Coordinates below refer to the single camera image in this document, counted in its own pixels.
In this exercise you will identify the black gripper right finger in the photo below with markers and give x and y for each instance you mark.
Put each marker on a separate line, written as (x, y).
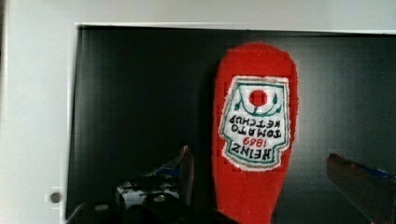
(371, 190)

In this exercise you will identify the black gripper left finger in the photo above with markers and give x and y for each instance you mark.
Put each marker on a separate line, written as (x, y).
(174, 178)

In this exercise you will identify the red plush ketchup bottle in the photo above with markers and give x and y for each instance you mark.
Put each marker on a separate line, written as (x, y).
(254, 122)

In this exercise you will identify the black toaster oven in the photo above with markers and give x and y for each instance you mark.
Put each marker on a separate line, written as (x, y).
(195, 126)

